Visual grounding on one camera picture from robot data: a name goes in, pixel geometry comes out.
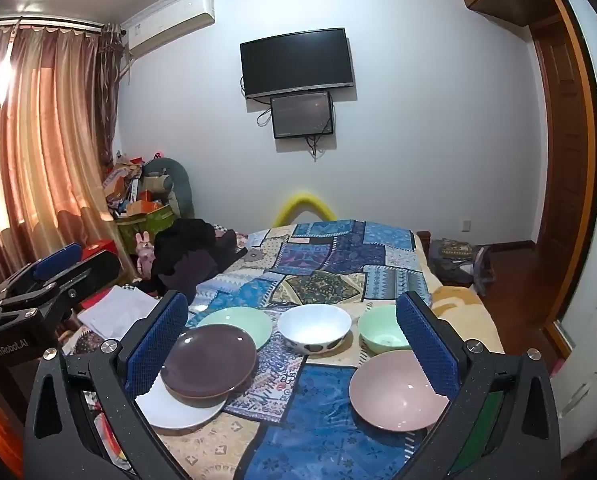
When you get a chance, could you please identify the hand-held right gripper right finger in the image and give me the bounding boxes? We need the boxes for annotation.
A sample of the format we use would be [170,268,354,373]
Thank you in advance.
[395,290,562,480]

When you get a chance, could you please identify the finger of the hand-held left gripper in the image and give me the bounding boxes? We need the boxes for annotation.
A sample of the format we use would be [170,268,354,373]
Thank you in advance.
[0,244,84,306]
[0,250,120,323]

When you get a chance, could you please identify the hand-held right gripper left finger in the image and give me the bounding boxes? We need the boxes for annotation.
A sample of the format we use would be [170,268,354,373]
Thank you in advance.
[23,290,189,480]

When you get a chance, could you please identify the green bowl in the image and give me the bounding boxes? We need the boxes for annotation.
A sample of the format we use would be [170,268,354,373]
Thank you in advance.
[357,304,412,355]

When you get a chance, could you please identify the purple plate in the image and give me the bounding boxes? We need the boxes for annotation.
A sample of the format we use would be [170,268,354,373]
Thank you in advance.
[160,324,258,401]

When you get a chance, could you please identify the pink bowl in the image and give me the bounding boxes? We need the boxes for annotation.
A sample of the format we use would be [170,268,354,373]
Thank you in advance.
[349,350,452,432]

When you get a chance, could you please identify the white plate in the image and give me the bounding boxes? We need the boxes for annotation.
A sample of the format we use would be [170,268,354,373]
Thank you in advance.
[136,375,229,430]

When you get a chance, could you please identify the green plate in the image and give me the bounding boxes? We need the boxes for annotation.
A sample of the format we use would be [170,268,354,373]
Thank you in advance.
[196,306,274,351]

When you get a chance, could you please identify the white bowl with dark dots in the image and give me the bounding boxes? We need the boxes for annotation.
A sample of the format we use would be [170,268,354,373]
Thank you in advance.
[277,303,353,356]

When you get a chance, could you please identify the red box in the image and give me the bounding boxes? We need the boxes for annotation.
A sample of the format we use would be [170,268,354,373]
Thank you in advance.
[81,239,119,261]

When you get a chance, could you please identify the white paper sheets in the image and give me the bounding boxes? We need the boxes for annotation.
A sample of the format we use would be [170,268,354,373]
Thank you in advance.
[78,285,159,341]

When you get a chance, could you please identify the pink bunny toy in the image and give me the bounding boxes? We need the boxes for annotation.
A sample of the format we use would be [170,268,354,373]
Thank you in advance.
[134,231,155,276]

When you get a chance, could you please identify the green storage box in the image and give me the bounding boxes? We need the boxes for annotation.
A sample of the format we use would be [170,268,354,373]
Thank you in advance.
[114,205,179,256]

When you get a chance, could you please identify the black clothes pile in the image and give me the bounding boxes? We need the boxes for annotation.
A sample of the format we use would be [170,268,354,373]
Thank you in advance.
[148,218,239,296]

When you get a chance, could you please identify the patterned dark bag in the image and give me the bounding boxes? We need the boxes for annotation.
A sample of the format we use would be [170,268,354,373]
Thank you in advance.
[429,237,474,288]

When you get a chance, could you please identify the grey pink bag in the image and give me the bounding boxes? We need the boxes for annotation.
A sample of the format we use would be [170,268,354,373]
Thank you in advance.
[471,245,497,296]

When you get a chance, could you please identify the pile of cardboard boxes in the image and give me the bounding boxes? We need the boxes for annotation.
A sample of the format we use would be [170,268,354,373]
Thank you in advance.
[101,152,172,218]

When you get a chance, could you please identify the orange curtain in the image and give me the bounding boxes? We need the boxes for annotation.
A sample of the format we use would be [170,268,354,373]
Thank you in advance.
[0,22,129,281]

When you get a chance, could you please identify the blue patchwork blanket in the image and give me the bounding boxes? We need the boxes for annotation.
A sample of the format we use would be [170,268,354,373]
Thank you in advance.
[61,219,459,480]

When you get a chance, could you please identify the brown patterned curtain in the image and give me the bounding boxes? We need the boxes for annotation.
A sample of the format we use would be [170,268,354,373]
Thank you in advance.
[97,22,125,161]

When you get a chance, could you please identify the yellow foam tube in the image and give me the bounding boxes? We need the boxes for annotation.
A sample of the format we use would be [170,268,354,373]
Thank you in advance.
[273,191,338,228]

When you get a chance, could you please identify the brown wooden door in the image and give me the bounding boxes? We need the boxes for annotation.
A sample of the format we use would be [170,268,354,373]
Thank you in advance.
[531,15,579,321]

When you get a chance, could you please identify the small black monitor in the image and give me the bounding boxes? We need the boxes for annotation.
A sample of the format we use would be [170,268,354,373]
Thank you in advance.
[270,91,335,140]

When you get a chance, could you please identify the white air conditioner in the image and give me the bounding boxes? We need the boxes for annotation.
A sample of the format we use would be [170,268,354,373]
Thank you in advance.
[123,0,215,58]

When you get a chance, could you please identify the black television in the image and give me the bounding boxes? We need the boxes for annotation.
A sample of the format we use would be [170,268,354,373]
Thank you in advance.
[239,27,356,101]

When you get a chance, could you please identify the black cable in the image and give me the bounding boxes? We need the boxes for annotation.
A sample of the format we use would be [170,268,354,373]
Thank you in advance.
[238,75,274,128]
[303,120,332,161]

